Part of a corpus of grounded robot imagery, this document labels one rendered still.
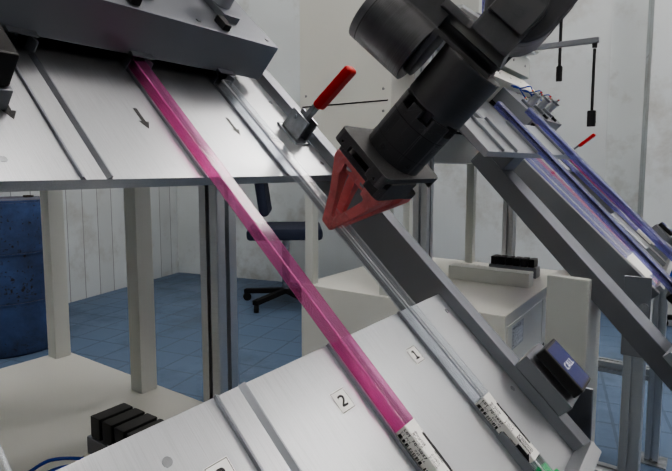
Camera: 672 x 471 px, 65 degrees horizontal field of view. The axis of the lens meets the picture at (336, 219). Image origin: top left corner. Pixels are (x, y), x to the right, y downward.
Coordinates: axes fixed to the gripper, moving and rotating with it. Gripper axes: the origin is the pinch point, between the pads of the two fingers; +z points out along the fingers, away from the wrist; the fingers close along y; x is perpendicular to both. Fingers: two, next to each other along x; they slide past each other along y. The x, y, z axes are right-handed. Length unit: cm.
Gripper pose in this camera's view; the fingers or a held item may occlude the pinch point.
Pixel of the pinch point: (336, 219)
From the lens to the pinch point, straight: 52.9
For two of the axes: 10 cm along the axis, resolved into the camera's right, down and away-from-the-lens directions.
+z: -5.8, 6.6, 4.7
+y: -5.8, 0.7, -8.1
